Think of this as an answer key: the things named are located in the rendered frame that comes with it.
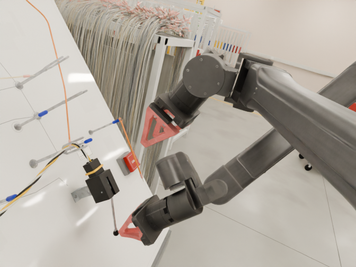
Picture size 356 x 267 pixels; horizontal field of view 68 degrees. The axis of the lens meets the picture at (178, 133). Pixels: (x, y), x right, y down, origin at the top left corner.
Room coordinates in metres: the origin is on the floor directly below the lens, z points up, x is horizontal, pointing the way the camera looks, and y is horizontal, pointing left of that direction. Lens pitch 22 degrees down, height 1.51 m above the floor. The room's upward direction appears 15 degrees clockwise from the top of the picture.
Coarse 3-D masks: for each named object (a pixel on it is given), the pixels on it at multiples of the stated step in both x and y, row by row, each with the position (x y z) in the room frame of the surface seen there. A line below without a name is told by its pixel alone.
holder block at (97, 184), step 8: (96, 176) 0.46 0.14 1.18; (104, 176) 0.47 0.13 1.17; (112, 176) 0.49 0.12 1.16; (88, 184) 0.46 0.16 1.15; (96, 184) 0.45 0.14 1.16; (104, 184) 0.46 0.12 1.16; (112, 184) 0.48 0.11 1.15; (96, 192) 0.45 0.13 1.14; (104, 192) 0.45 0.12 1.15; (112, 192) 0.46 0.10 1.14; (96, 200) 0.45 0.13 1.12; (104, 200) 0.45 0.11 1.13
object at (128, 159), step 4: (124, 156) 0.66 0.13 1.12; (128, 156) 0.66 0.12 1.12; (132, 156) 0.68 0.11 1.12; (124, 160) 0.65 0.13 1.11; (128, 160) 0.66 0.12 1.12; (132, 160) 0.67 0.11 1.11; (128, 164) 0.65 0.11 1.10; (132, 164) 0.66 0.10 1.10; (128, 168) 0.66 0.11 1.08; (132, 168) 0.65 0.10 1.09
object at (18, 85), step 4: (68, 56) 0.50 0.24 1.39; (56, 60) 0.49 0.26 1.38; (60, 60) 0.50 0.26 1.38; (56, 64) 0.51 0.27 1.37; (44, 68) 0.49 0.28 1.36; (48, 68) 0.51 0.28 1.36; (40, 72) 0.50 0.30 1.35; (32, 76) 0.51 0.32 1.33; (36, 76) 0.51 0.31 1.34; (24, 80) 0.51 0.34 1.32; (28, 80) 0.51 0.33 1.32; (16, 84) 0.51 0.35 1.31; (20, 84) 0.51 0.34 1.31; (20, 88) 0.51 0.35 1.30
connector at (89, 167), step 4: (92, 160) 0.49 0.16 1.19; (96, 160) 0.49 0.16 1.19; (88, 164) 0.47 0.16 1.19; (92, 164) 0.47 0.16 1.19; (96, 164) 0.48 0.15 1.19; (100, 164) 0.49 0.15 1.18; (84, 168) 0.47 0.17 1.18; (88, 168) 0.47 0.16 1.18; (92, 168) 0.47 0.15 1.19; (100, 168) 0.48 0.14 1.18; (88, 172) 0.47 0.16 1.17; (96, 172) 0.47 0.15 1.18; (100, 172) 0.48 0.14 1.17; (88, 176) 0.47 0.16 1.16; (92, 176) 0.46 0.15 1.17
